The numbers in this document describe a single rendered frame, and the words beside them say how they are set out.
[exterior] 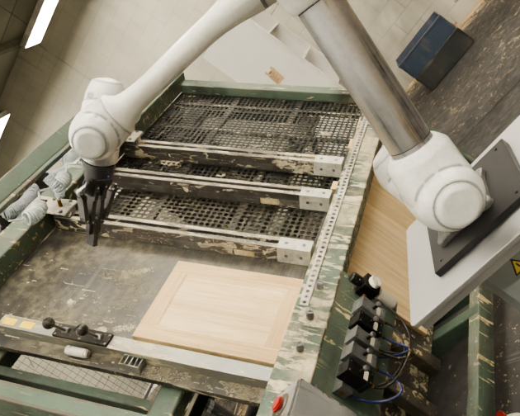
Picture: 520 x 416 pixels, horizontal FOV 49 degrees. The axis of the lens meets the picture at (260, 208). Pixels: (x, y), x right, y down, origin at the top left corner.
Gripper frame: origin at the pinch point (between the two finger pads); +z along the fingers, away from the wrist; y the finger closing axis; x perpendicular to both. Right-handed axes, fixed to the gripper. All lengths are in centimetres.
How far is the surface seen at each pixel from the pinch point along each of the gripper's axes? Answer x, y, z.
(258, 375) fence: 44, -28, 34
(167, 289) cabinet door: -6, -41, 35
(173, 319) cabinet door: 5.8, -32.2, 37.5
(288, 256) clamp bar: 20, -73, 19
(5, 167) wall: -629, -357, 255
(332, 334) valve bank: 53, -52, 25
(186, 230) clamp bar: -20, -62, 23
